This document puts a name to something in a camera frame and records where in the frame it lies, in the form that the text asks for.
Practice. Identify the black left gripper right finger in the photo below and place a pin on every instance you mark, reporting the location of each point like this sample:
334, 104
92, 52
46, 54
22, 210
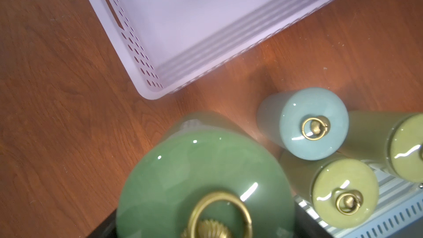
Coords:
306, 227

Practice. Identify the lilac perforated plastic basket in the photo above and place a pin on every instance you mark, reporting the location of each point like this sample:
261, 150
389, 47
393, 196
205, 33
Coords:
165, 45

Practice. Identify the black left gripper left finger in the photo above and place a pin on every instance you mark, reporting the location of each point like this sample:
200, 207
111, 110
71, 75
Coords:
107, 229

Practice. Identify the dark green canister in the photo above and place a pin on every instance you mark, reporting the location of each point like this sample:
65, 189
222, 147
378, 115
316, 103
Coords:
206, 172

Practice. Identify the light blue canister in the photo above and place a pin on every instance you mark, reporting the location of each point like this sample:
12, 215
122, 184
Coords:
310, 123

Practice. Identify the yellow-green canister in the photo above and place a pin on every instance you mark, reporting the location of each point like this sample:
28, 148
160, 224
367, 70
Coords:
389, 141
343, 191

